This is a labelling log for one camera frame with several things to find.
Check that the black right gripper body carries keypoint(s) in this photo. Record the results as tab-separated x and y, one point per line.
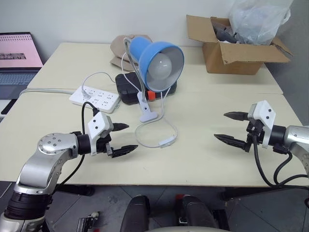
256	131

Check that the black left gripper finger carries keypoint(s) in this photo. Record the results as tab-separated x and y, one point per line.
124	151
120	126

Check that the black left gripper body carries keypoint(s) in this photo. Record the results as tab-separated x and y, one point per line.
103	145

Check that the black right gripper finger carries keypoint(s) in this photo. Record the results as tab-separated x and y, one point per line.
231	140
237	116

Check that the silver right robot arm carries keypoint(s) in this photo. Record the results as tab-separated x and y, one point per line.
295	136

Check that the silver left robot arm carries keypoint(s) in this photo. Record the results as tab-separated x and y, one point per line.
46	166

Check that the blue clip desk lamp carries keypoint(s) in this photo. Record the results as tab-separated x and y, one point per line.
144	55

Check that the white power strip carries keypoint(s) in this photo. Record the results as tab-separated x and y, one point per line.
101	97

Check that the black case with orange latch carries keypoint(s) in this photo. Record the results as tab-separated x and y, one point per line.
125	84

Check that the black table foot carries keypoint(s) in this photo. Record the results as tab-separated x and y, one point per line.
260	193
77	190

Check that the brown cardboard box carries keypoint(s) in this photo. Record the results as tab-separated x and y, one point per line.
236	58

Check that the dark rounded shape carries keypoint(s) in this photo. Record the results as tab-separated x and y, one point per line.
198	212
136	212

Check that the white light bulb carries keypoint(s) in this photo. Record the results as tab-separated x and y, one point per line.
160	68

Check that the small metal floor fixture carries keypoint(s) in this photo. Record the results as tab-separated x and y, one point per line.
88	221

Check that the beige cap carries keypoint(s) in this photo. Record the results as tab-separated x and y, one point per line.
118	48

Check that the dark items in cardboard box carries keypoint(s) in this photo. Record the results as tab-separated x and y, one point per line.
224	33

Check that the clear plastic bag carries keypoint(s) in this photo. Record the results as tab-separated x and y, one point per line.
256	21

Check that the open laptop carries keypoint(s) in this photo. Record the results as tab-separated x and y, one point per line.
17	48

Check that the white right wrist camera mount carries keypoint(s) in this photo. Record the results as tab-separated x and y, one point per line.
265	113

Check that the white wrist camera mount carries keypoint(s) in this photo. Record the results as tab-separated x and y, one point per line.
97	123
265	113

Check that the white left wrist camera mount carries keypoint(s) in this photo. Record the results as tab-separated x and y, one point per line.
97	123

